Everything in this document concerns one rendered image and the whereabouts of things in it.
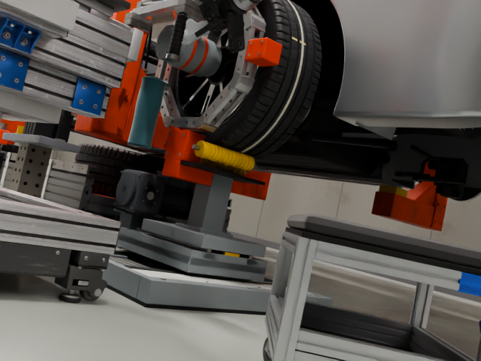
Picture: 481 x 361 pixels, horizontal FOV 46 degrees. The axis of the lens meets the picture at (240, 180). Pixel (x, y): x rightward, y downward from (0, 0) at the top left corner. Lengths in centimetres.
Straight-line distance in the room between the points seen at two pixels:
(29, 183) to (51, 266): 103
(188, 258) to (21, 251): 66
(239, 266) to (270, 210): 538
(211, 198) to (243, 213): 565
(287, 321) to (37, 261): 75
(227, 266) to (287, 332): 112
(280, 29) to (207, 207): 69
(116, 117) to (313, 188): 480
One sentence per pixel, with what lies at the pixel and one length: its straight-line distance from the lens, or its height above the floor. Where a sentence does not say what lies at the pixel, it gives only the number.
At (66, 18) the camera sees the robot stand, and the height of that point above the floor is 68.
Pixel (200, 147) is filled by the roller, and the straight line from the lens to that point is 196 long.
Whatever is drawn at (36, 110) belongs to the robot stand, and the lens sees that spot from 169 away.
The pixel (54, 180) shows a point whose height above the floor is 29.
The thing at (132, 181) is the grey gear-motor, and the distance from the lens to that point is 234.
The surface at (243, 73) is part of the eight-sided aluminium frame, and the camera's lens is 190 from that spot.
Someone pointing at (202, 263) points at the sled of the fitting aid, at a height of 13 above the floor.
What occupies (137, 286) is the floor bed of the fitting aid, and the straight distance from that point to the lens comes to 172.
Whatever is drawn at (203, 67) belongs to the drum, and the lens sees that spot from 207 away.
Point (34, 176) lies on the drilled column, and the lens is 249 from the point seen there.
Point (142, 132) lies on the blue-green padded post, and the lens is 208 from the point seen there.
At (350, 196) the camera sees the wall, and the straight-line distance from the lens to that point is 670.
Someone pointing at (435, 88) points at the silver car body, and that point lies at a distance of 190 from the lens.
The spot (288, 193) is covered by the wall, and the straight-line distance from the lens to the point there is 727.
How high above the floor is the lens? 31
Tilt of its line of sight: 4 degrees up
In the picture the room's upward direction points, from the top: 12 degrees clockwise
